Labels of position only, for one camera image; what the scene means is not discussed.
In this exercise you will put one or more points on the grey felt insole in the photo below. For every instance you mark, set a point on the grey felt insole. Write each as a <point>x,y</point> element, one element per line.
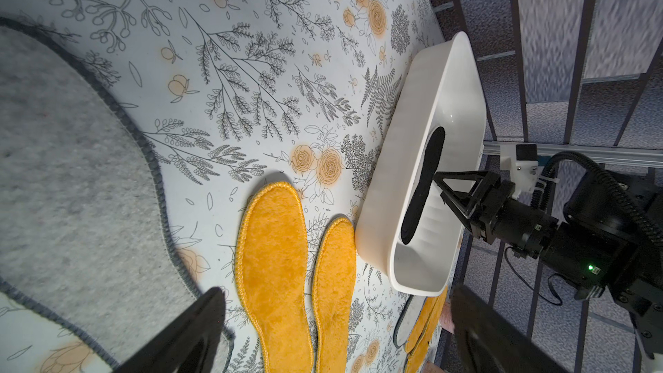
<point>407,320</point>
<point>90,271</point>

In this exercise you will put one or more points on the orange insole centre right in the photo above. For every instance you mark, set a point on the orange insole centre right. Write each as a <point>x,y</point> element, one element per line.
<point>332,294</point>

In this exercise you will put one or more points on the orange insole centre left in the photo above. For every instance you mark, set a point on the orange insole centre left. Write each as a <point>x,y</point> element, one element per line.
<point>270,271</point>

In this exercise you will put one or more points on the orange insole far right inner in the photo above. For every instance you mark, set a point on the orange insole far right inner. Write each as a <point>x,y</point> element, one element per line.
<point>426,323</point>

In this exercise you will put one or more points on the orange insole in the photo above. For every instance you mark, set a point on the orange insole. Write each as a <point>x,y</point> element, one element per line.
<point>332,294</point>
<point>270,271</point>
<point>417,357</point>
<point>426,323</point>

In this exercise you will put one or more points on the orange insole far right outer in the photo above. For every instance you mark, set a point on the orange insole far right outer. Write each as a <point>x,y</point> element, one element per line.
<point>417,357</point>

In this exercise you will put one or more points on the grey felt insole left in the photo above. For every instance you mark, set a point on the grey felt insole left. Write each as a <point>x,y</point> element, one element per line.
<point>90,271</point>

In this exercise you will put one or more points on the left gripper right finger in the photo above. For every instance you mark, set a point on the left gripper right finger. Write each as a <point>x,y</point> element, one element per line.
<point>488,343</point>

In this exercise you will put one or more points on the white plastic storage box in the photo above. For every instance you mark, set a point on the white plastic storage box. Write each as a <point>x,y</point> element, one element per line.
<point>442,89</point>

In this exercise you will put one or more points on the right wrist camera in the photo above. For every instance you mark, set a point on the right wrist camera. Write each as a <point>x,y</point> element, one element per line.
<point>521,161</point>

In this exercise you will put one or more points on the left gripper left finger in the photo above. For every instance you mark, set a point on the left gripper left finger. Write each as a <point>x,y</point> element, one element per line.
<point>196,341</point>

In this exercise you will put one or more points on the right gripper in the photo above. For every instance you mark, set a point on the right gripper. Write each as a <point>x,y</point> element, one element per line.
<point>484,202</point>

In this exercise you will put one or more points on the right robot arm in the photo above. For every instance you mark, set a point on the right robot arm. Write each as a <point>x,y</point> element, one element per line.
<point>606,241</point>

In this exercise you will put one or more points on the grey felt insole right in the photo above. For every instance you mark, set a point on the grey felt insole right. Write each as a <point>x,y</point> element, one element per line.
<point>407,320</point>

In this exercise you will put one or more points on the floral table cloth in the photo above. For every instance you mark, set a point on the floral table cloth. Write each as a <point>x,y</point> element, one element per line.
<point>231,94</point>

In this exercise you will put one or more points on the black insole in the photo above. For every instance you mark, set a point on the black insole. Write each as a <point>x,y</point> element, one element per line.
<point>429,166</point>

